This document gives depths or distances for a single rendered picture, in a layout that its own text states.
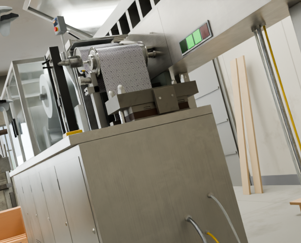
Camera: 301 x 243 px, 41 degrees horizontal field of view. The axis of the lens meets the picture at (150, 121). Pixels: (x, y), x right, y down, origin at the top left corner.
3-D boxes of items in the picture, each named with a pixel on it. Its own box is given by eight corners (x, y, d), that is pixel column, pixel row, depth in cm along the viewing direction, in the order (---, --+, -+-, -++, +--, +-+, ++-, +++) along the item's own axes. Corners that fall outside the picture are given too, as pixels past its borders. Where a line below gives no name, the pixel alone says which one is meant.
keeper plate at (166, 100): (157, 114, 173) (151, 90, 174) (177, 110, 177) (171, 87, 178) (160, 113, 171) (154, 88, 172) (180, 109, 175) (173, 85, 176)
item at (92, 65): (93, 72, 190) (88, 68, 197) (97, 71, 191) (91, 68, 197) (91, 56, 188) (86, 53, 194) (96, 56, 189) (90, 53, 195)
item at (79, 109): (79, 148, 263) (59, 66, 267) (99, 143, 269) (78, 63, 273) (84, 145, 251) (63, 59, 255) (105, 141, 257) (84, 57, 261)
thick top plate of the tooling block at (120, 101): (108, 115, 181) (104, 102, 181) (182, 100, 198) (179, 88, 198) (119, 108, 166) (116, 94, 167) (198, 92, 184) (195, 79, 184)
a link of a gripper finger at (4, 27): (24, 34, 114) (-8, 41, 113) (20, 16, 115) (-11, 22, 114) (21, 30, 111) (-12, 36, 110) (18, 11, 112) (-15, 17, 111)
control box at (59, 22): (53, 35, 247) (49, 20, 247) (62, 35, 251) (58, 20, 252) (58, 31, 241) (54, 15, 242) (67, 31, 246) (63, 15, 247)
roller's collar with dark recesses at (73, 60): (68, 70, 217) (66, 59, 217) (79, 68, 219) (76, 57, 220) (71, 66, 211) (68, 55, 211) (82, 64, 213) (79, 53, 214)
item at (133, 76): (110, 105, 186) (100, 67, 188) (154, 96, 197) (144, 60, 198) (110, 104, 186) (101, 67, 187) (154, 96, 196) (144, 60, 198)
